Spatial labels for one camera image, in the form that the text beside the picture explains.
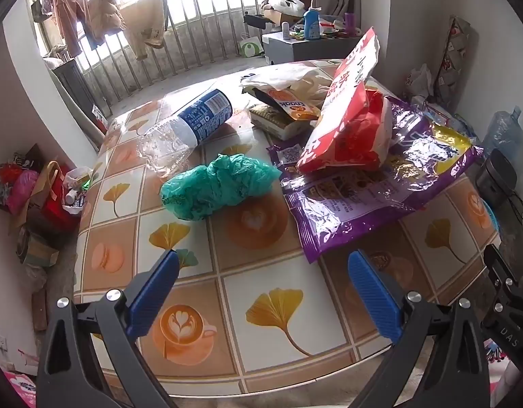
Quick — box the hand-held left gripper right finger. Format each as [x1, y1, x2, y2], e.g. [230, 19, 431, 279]
[347, 250, 491, 408]

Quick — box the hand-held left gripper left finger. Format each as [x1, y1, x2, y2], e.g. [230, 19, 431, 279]
[36, 249, 181, 408]

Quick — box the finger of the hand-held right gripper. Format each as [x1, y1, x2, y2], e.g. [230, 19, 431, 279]
[483, 244, 519, 294]

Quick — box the purple snack bag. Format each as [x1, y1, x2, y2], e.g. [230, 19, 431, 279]
[266, 96, 485, 263]

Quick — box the green plastic bag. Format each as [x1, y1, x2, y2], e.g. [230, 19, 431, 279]
[160, 154, 282, 222]

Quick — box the red and white snack bag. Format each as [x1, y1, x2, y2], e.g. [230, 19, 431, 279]
[296, 27, 394, 174]

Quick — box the clear bottle with blue label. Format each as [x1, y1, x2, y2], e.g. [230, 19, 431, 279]
[137, 88, 234, 178]

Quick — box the small box of biscuits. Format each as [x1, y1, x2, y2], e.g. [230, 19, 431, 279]
[248, 103, 317, 141]

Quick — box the orange snack packet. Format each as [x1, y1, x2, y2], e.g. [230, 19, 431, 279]
[248, 87, 324, 120]

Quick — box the cream plastic bag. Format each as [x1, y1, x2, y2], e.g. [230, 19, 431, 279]
[240, 63, 343, 107]

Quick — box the pink patterned cloth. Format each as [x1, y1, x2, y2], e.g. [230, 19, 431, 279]
[484, 338, 523, 408]

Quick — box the dark grey rice cooker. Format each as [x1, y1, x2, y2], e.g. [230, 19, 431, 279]
[476, 149, 519, 207]

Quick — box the white bag of bottles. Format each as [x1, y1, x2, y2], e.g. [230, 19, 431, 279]
[63, 167, 94, 215]

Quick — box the large blue water jug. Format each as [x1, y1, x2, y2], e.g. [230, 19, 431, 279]
[481, 106, 523, 162]

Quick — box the pink printed packet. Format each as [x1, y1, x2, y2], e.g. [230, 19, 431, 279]
[2, 370, 37, 408]

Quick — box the pile of food packets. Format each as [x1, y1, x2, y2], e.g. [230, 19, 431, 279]
[410, 93, 478, 137]

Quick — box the pink plastic bag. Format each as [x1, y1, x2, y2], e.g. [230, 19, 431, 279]
[6, 170, 39, 213]

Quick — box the white plastic bag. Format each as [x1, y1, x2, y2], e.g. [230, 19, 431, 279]
[265, 0, 307, 15]
[403, 64, 434, 98]

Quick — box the dark wooden board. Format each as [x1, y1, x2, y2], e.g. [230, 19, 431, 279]
[51, 59, 105, 141]

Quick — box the long patterned box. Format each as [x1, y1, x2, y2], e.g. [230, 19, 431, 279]
[433, 16, 472, 107]

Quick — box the grey cabinet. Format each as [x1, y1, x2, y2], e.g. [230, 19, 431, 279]
[261, 30, 368, 65]

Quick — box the green and white paper bag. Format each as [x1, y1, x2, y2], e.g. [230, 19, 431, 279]
[239, 33, 264, 59]

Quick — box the beige hanging cloth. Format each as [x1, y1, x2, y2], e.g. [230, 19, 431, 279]
[124, 0, 166, 61]

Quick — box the pile of colourful small items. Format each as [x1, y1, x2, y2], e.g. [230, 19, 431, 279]
[287, 19, 364, 41]

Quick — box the blue detergent bottle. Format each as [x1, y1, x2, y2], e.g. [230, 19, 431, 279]
[303, 7, 322, 40]

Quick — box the peach puffer jacket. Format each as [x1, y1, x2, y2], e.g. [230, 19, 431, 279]
[89, 0, 126, 47]

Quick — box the pink hanging garment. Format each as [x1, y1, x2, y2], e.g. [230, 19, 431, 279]
[51, 0, 92, 58]

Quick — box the cardboard box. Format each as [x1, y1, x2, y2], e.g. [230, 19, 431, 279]
[261, 8, 304, 26]

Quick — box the black power cable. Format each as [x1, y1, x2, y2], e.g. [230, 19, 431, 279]
[512, 191, 523, 247]

